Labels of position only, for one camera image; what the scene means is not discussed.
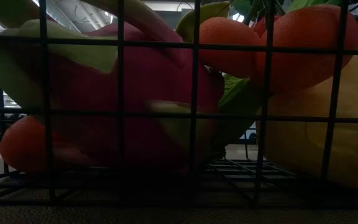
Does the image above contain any pink dragon fruit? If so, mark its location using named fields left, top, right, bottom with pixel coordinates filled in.
left=0, top=0, right=226, bottom=175

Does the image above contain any green corn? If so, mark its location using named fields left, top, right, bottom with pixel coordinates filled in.
left=209, top=73, right=262, bottom=156

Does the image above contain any orange tangerine cluster with leaves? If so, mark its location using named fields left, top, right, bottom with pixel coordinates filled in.
left=0, top=114, right=58, bottom=174
left=198, top=0, right=358, bottom=94

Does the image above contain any black wire basket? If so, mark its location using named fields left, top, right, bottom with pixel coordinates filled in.
left=0, top=0, right=358, bottom=215

